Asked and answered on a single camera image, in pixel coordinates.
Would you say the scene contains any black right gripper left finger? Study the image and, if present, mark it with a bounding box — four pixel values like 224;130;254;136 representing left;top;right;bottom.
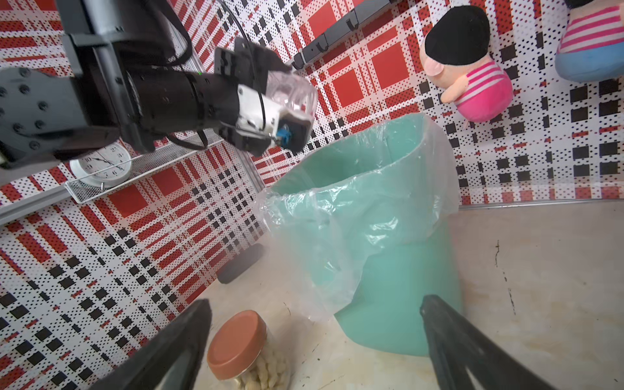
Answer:
91;299;212;389

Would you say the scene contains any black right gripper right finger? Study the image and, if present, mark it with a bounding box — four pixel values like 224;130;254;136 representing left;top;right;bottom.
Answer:
420;295;553;389

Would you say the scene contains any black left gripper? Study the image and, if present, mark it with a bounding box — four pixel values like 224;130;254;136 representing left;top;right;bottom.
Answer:
126;37;293;156

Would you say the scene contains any orange lid peanut jar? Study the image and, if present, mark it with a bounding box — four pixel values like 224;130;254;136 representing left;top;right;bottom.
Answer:
206;310;291;390

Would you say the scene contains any green lid peanut jar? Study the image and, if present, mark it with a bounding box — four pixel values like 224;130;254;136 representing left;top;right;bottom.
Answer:
265;71;318;120

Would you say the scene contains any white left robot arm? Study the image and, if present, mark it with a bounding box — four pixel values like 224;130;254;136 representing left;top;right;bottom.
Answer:
1;1;292;170

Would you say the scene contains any clear plastic bin liner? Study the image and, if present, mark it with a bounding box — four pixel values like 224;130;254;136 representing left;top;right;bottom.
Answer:
254;114;459;320

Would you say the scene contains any green plastic trash bin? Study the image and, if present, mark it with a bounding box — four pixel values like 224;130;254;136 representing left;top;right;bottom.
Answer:
270;113;464;358

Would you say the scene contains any white twin-bell alarm clock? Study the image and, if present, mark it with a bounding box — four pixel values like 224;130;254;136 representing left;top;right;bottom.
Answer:
69;142;133;189

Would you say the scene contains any pink striped hanging doll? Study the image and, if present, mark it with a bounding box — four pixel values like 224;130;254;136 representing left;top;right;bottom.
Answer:
419;5;514;123

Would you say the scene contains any blue striped hanging doll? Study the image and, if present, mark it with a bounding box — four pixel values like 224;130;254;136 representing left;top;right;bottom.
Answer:
555;0;623;83

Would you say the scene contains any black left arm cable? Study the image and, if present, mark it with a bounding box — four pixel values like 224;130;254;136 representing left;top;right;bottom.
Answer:
140;0;267;152

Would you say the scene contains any black wall hook rail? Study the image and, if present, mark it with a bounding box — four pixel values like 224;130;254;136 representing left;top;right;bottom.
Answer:
292;0;397;70

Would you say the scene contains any white wire mesh shelf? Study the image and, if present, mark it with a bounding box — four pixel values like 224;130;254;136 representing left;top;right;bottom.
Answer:
64;141;198;204

